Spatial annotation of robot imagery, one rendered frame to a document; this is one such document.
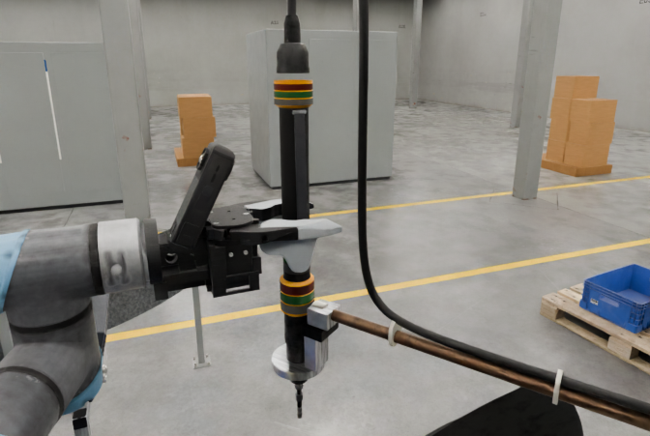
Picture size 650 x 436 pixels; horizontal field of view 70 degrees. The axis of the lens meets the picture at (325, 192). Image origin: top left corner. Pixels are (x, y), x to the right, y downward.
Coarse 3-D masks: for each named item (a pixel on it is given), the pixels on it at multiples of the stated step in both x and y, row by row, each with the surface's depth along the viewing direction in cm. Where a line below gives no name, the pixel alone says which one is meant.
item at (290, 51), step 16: (288, 16) 49; (288, 32) 49; (288, 48) 49; (304, 48) 49; (288, 64) 49; (304, 64) 50; (288, 320) 58; (304, 320) 58; (288, 336) 59; (288, 352) 60; (304, 352) 59
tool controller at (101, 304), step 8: (96, 296) 123; (104, 296) 124; (96, 304) 119; (104, 304) 120; (96, 312) 115; (104, 312) 116; (96, 320) 112; (104, 320) 113; (96, 328) 109; (104, 328) 110; (104, 336) 110; (104, 344) 112; (104, 368) 118; (104, 376) 115; (88, 400) 111
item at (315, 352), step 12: (324, 300) 58; (312, 312) 56; (324, 312) 55; (312, 324) 56; (324, 324) 55; (336, 324) 58; (312, 336) 56; (324, 336) 56; (312, 348) 57; (324, 348) 59; (276, 360) 60; (312, 360) 58; (324, 360) 59; (276, 372) 59; (288, 372) 58; (300, 372) 58; (312, 372) 58
